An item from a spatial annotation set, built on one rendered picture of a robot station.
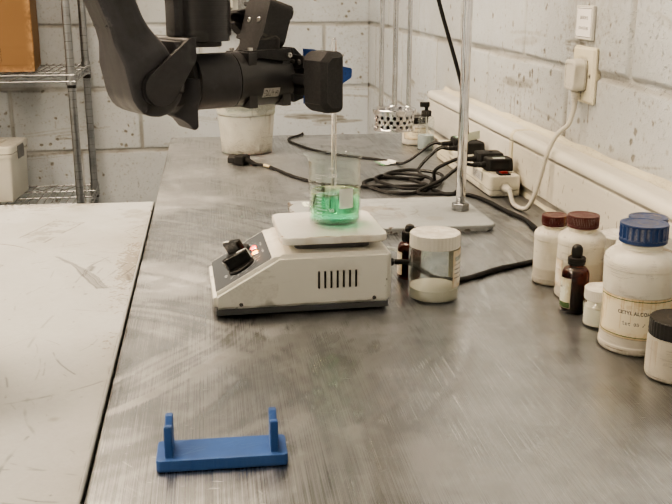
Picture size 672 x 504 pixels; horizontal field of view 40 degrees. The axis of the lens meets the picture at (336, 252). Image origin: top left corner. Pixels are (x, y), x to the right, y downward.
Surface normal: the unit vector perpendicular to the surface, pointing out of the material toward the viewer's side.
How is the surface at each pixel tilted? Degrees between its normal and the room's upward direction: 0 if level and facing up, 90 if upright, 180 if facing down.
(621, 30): 90
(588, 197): 90
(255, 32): 71
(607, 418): 0
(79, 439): 0
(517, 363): 0
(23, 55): 89
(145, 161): 90
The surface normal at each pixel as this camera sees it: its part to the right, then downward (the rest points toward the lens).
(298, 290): 0.17, 0.27
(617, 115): -0.99, 0.04
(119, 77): -0.78, 0.36
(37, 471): 0.00, -0.96
